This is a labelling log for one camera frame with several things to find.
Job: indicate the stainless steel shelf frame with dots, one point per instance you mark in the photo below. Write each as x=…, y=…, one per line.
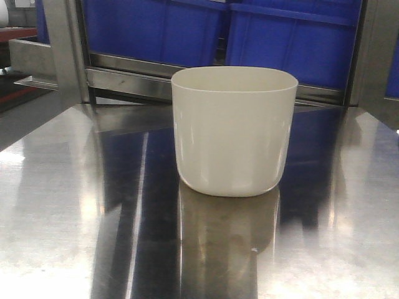
x=68, y=64

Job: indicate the blue storage crate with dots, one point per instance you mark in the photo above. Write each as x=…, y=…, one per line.
x=183, y=33
x=311, y=40

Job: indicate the right blue storage crate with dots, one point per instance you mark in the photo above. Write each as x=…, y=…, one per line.
x=311, y=40

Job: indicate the far left blue crate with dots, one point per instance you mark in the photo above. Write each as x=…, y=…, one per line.
x=42, y=32

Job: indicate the left blue storage crate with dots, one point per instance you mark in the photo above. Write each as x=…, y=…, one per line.
x=183, y=33

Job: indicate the far right blue crate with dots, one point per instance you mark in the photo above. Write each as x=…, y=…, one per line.
x=392, y=83

